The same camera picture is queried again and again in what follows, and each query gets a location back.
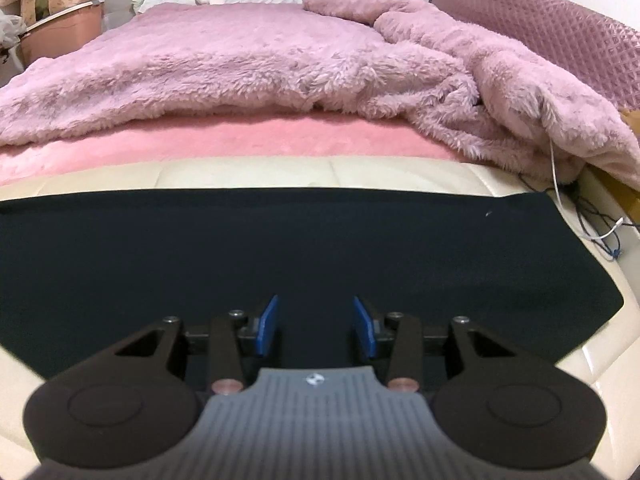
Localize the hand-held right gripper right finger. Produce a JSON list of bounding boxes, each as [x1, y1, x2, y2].
[[352, 296, 522, 397]]

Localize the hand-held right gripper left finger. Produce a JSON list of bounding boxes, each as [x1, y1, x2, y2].
[[114, 294, 281, 397]]

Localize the black pants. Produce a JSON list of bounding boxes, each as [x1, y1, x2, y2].
[[0, 187, 626, 382]]

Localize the pink bed sheet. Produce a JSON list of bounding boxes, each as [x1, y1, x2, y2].
[[0, 109, 483, 188]]

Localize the cream leather bench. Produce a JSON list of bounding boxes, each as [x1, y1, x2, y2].
[[0, 155, 640, 467]]

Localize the pink fluffy blanket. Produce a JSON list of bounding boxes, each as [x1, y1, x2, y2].
[[0, 0, 640, 192]]

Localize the purple quilted headboard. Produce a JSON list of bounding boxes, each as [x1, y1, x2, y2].
[[429, 0, 640, 112]]

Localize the pink storage bin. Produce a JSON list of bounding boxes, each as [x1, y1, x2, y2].
[[19, 0, 107, 70]]

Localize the white plastic bag pile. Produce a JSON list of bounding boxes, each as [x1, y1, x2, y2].
[[0, 10, 27, 53]]

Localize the white cable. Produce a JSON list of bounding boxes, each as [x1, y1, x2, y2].
[[546, 139, 632, 242]]

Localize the dark blue cable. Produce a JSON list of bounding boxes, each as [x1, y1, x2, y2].
[[517, 172, 627, 262]]

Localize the wooden bed frame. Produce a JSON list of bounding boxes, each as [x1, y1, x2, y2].
[[580, 107, 640, 231]]

